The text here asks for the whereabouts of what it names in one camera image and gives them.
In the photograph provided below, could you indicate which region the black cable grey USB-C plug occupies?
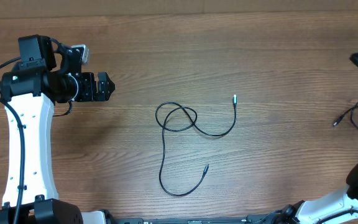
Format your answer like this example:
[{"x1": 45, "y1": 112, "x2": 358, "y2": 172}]
[{"x1": 154, "y1": 94, "x2": 238, "y2": 197}]

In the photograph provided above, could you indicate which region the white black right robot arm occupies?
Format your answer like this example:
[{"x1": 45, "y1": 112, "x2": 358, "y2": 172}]
[{"x1": 260, "y1": 53, "x2": 358, "y2": 223}]

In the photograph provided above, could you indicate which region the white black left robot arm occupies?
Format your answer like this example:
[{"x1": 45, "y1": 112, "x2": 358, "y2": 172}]
[{"x1": 0, "y1": 35, "x2": 115, "y2": 223}]

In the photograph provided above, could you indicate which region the black left camera cable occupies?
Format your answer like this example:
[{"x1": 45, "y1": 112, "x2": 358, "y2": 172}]
[{"x1": 0, "y1": 37, "x2": 74, "y2": 224}]

